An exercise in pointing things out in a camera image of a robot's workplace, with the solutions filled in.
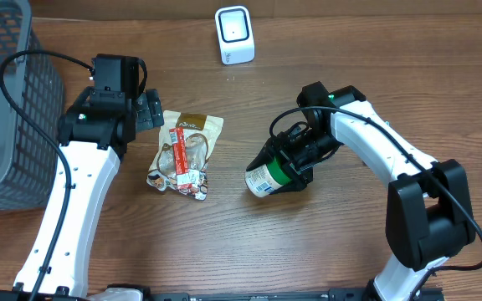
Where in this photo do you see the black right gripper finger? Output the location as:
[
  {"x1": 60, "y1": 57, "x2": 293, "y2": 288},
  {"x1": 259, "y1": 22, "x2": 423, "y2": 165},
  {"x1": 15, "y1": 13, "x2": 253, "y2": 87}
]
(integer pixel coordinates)
[
  {"x1": 246, "y1": 146, "x2": 280, "y2": 171},
  {"x1": 273, "y1": 175, "x2": 313, "y2": 194}
]

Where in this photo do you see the green lid jar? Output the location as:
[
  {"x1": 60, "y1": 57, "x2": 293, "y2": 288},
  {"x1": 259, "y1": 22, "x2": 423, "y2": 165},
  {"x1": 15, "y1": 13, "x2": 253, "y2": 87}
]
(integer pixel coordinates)
[{"x1": 245, "y1": 159, "x2": 291, "y2": 197}]

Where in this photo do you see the beige snack bag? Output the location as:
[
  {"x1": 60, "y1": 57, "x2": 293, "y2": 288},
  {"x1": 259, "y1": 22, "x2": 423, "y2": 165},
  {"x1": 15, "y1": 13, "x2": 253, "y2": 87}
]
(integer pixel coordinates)
[{"x1": 146, "y1": 110, "x2": 223, "y2": 201}]

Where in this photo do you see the red stick packet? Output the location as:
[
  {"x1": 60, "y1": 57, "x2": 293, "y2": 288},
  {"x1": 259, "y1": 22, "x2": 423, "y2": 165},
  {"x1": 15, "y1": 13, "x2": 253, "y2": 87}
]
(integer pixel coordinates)
[{"x1": 169, "y1": 127, "x2": 192, "y2": 190}]

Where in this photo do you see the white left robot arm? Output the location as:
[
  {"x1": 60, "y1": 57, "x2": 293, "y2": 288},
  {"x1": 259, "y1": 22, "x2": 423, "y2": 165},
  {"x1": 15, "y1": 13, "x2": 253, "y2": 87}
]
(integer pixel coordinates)
[{"x1": 0, "y1": 54, "x2": 164, "y2": 300}]

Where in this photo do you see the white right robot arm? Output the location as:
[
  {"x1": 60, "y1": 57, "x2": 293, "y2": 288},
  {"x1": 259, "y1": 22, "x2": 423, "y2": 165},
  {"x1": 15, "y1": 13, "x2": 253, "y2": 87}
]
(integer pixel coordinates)
[{"x1": 245, "y1": 82, "x2": 476, "y2": 300}]

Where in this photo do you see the white barcode scanner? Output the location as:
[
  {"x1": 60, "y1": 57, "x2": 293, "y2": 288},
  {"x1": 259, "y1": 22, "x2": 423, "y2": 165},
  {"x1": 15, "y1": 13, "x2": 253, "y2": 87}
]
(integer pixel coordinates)
[{"x1": 214, "y1": 5, "x2": 255, "y2": 65}]

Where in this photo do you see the grey plastic mesh basket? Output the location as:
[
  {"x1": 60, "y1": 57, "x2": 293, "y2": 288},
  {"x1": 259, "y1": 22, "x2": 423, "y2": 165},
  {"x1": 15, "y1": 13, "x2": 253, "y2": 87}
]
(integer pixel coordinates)
[{"x1": 0, "y1": 0, "x2": 65, "y2": 211}]

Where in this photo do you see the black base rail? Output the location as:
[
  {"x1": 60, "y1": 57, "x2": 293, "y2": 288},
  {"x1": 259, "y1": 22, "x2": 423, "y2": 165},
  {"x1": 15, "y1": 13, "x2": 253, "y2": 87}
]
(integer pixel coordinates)
[{"x1": 0, "y1": 283, "x2": 446, "y2": 301}]

